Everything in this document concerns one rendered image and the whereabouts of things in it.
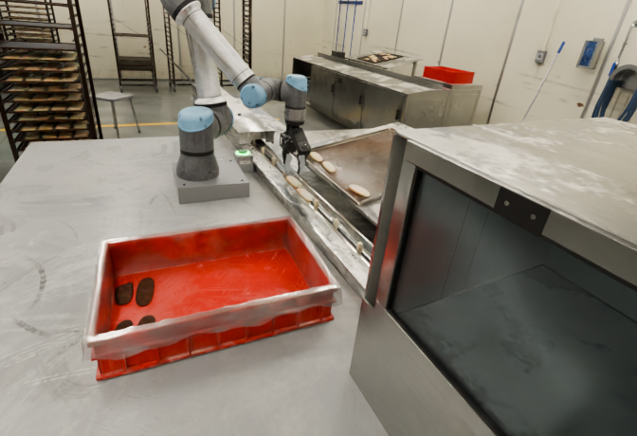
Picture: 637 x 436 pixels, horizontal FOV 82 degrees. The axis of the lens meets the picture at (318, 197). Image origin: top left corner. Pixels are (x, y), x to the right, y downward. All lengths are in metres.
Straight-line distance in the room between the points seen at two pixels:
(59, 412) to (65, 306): 0.27
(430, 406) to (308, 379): 0.26
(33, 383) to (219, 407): 0.33
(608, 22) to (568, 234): 4.47
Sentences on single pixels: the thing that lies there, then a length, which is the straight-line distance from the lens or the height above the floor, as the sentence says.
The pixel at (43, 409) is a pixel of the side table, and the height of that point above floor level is 0.82.
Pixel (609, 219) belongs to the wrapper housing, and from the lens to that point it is 0.38.
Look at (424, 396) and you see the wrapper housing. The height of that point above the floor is 0.97.
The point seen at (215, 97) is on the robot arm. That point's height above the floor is 1.14.
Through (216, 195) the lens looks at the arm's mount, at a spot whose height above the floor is 0.84.
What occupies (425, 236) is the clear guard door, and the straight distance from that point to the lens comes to 0.49.
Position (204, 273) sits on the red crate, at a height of 0.82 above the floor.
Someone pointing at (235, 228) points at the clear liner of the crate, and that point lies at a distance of 0.99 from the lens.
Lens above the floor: 1.43
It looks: 26 degrees down
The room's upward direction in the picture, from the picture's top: 5 degrees clockwise
